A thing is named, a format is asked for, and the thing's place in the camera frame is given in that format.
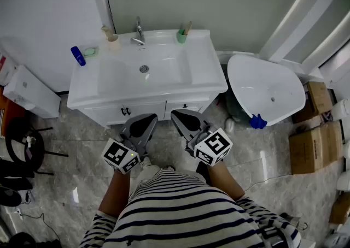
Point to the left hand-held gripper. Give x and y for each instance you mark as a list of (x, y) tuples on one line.
[(120, 155)]

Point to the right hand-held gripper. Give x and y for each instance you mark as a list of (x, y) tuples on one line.
[(213, 146)]

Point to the person's left forearm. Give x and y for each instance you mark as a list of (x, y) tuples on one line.
[(115, 195)]

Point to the person's right forearm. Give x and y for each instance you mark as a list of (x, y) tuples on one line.
[(224, 181)]

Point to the white plastic bottle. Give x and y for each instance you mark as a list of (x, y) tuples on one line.
[(229, 125)]

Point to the chrome sink drain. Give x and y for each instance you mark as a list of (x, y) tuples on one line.
[(144, 68)]

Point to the white washbasin cabinet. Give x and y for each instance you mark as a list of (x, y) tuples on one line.
[(205, 66)]

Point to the blue glove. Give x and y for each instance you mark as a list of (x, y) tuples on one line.
[(257, 121)]

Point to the white freestanding tub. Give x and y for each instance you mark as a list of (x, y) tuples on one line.
[(262, 85)]

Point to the person in striped shirt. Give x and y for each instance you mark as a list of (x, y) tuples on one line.
[(186, 214)]

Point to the green soap bar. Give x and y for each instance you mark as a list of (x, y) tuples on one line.
[(89, 52)]

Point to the chrome faucet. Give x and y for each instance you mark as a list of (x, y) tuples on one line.
[(139, 32)]

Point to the blue bottle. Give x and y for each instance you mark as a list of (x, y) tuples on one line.
[(78, 55)]

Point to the white rectangular carton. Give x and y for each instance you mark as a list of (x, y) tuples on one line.
[(30, 91)]

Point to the large cardboard box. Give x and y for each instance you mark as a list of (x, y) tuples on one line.
[(309, 151)]

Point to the black metal chair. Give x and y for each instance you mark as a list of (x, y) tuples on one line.
[(16, 143)]

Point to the small cardboard box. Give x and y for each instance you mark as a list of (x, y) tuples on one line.
[(320, 96), (340, 208)]

